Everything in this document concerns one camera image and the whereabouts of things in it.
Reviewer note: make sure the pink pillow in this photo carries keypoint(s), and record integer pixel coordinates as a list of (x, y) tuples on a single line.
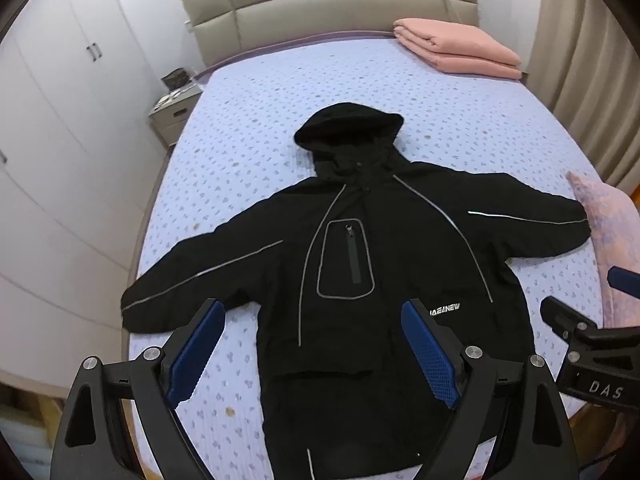
[(610, 220)]

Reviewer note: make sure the black hooded jacket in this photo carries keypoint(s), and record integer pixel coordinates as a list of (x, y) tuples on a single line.
[(380, 220)]

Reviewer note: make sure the grey nightstand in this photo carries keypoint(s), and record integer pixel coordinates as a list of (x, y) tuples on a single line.
[(167, 120)]

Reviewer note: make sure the floral quilted bed cover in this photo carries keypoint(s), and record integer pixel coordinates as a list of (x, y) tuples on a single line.
[(250, 160)]

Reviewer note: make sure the white wardrobe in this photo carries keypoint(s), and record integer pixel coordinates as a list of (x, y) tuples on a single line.
[(60, 110)]

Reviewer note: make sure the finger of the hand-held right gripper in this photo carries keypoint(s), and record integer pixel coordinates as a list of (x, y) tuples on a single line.
[(565, 317), (625, 278)]

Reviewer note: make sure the beige curtain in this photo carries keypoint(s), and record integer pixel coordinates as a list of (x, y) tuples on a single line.
[(590, 85)]

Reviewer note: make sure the dark basket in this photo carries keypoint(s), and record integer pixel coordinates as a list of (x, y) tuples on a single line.
[(175, 78)]

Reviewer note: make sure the beige padded headboard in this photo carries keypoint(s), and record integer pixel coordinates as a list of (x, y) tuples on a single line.
[(300, 0)]

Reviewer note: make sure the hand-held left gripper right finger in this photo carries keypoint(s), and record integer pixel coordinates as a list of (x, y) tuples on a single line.
[(430, 355)]

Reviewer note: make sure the folded pink blanket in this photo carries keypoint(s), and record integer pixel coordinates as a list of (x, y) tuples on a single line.
[(460, 45)]

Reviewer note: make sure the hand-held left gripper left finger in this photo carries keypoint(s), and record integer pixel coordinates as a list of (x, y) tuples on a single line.
[(195, 355)]

